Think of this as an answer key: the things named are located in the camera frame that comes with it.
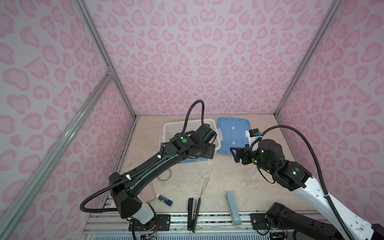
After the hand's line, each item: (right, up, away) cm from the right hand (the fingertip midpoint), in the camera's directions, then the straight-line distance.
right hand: (237, 147), depth 69 cm
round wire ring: (-35, -20, +18) cm, 44 cm away
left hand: (-12, -1, +3) cm, 13 cm away
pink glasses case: (-45, -27, +12) cm, 54 cm away
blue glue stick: (-36, -29, +10) cm, 47 cm away
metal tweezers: (-15, -24, +17) cm, 33 cm away
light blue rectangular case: (-1, -32, +6) cm, 32 cm away
